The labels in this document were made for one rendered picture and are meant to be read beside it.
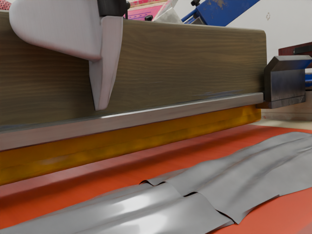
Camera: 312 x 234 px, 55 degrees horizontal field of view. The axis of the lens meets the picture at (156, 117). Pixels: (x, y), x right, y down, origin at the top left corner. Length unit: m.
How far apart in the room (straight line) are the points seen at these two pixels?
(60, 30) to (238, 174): 0.12
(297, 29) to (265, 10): 0.30
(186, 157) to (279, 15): 2.23
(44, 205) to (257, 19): 2.42
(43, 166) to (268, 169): 0.14
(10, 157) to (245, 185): 0.13
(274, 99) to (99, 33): 0.21
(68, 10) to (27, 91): 0.05
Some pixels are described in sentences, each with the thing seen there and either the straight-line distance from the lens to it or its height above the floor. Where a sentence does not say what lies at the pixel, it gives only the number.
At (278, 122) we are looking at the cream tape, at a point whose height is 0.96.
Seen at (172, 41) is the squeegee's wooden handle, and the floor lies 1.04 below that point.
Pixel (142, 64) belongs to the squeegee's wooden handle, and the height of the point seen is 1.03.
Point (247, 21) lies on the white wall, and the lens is 2.57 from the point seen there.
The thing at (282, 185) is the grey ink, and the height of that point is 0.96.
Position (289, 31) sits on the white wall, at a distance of 2.38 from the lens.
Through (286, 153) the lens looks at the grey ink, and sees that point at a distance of 0.22.
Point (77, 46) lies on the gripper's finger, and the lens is 0.17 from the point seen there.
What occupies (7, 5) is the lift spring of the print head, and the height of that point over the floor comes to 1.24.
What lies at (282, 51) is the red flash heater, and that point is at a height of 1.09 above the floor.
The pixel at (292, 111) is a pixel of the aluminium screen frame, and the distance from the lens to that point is 0.39.
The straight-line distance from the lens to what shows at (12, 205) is 0.18.
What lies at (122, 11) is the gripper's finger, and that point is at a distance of 0.18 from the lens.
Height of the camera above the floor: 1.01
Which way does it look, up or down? 7 degrees down
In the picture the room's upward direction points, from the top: 4 degrees counter-clockwise
